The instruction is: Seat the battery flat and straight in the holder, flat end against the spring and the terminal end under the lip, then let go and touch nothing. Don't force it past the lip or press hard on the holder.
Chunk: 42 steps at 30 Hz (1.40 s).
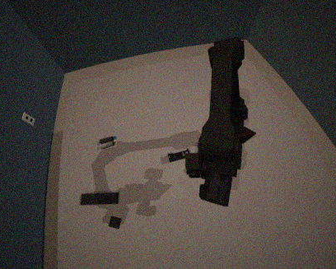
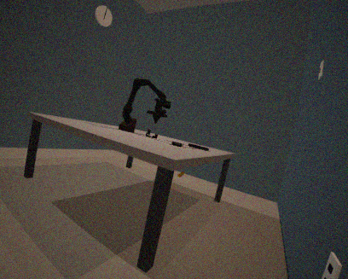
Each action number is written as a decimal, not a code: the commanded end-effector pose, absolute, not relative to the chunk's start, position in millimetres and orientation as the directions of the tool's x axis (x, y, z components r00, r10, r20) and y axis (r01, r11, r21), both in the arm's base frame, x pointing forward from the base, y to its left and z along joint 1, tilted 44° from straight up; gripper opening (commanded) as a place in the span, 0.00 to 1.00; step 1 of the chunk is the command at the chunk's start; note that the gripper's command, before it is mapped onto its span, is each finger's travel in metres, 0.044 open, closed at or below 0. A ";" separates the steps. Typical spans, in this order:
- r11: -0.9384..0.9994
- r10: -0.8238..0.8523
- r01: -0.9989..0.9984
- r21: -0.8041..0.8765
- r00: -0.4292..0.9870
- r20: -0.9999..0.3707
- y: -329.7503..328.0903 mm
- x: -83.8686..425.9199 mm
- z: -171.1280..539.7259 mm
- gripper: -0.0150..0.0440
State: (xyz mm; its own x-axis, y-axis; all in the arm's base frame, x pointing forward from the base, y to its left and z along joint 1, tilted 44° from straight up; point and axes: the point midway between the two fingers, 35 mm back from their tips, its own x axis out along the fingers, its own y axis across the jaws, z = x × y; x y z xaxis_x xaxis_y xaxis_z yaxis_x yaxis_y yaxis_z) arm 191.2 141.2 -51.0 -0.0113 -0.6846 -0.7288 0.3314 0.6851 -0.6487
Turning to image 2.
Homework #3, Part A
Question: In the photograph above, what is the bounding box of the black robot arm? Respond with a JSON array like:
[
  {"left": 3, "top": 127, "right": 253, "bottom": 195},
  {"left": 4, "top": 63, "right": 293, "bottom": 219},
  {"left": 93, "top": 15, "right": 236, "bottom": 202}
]
[{"left": 122, "top": 78, "right": 171, "bottom": 124}]

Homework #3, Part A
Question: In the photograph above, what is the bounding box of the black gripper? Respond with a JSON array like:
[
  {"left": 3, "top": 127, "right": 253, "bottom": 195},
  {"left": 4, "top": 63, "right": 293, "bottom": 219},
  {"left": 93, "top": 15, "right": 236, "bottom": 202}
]
[{"left": 147, "top": 106, "right": 167, "bottom": 124}]

